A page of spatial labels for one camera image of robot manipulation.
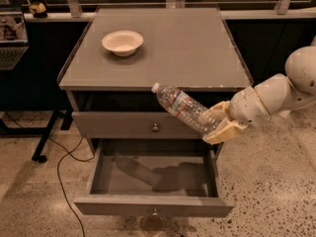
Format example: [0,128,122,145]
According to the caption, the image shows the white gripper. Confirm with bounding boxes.
[202,87,271,145]

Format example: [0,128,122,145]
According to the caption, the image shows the clear plastic water bottle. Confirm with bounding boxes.
[151,83,220,135]

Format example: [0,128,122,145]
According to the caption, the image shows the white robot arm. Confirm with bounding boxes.
[202,37,316,144]

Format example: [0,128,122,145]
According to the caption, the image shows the round top drawer knob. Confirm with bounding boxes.
[151,123,160,132]

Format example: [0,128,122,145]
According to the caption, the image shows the round drawer knob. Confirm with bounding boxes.
[152,208,158,216]
[151,123,160,132]

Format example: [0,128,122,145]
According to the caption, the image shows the grey open middle drawer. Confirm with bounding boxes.
[74,139,233,217]

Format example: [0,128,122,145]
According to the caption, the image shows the round middle drawer knob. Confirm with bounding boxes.
[152,208,158,216]

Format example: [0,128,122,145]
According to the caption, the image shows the grey drawer cabinet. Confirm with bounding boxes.
[56,6,255,160]

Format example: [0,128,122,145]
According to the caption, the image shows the grey top drawer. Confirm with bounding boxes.
[72,112,201,139]

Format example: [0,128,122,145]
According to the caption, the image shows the white paper bowl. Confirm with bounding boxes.
[102,31,143,57]

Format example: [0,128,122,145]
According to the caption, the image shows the yellow black small object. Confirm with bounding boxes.
[29,1,47,18]

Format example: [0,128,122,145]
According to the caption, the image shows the open laptop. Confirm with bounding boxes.
[0,10,29,70]

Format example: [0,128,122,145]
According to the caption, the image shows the black desk frame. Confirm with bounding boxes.
[0,111,72,163]

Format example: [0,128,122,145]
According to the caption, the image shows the black floor cable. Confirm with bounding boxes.
[3,111,96,237]

